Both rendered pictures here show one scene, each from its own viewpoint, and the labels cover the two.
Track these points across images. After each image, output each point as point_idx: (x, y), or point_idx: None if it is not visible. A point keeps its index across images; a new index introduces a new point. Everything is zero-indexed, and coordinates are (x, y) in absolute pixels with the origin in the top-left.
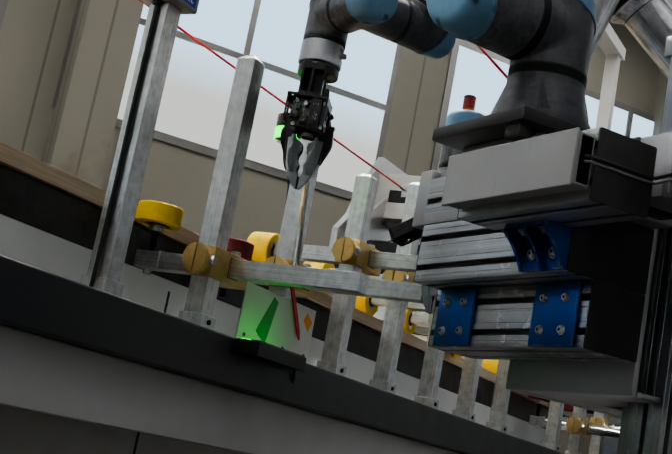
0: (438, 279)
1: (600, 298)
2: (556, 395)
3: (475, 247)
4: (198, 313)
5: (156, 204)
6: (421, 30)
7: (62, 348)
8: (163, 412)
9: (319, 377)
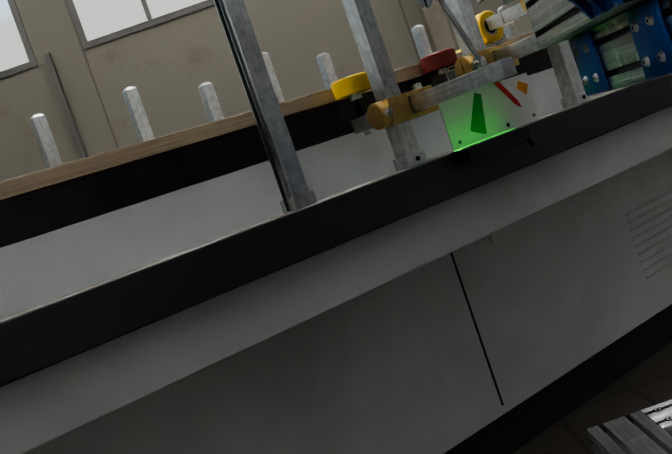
0: (551, 42)
1: None
2: None
3: (557, 2)
4: (404, 157)
5: (340, 82)
6: None
7: (291, 268)
8: (421, 245)
9: (559, 121)
